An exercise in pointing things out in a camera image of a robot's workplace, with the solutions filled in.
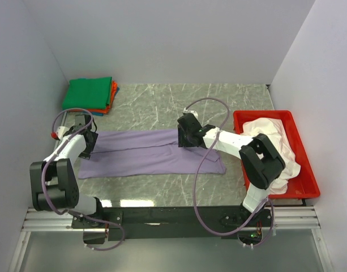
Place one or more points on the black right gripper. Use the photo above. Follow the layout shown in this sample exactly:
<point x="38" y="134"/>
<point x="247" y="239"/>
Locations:
<point x="181" y="142"/>

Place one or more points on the black base beam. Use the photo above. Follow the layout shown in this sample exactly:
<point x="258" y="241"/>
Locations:
<point x="169" y="222"/>

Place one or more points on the white t shirt in bin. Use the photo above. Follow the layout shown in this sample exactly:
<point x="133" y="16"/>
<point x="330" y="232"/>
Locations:
<point x="274" y="130"/>

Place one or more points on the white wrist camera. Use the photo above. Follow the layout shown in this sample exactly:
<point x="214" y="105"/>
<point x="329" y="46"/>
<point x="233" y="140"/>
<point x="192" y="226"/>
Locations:
<point x="193" y="112"/>
<point x="59" y="133"/>

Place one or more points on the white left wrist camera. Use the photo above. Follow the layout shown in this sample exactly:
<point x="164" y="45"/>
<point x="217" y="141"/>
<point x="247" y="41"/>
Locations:
<point x="59" y="133"/>

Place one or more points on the red plastic bin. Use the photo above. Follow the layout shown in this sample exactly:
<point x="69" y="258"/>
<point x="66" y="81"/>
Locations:
<point x="304" y="186"/>

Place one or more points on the orange folded t shirt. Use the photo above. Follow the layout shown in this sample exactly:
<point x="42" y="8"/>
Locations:
<point x="112" y="97"/>

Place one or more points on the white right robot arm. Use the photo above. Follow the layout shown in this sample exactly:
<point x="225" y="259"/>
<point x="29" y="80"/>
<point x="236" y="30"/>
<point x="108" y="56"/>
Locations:
<point x="260" y="159"/>

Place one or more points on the lavender t shirt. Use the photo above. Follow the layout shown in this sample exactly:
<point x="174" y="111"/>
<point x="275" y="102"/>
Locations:
<point x="149" y="152"/>

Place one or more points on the blue folded t shirt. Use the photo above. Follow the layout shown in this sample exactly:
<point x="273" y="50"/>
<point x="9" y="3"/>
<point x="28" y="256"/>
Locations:
<point x="101" y="112"/>

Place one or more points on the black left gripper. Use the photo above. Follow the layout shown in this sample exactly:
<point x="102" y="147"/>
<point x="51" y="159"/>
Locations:
<point x="86" y="154"/>

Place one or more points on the green folded t shirt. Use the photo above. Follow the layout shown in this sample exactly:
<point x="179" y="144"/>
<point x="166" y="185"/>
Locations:
<point x="88" y="93"/>

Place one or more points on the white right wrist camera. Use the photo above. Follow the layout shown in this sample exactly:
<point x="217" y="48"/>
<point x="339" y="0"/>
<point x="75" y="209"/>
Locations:
<point x="193" y="112"/>

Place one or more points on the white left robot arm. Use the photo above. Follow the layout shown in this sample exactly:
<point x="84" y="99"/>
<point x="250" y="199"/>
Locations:
<point x="53" y="182"/>

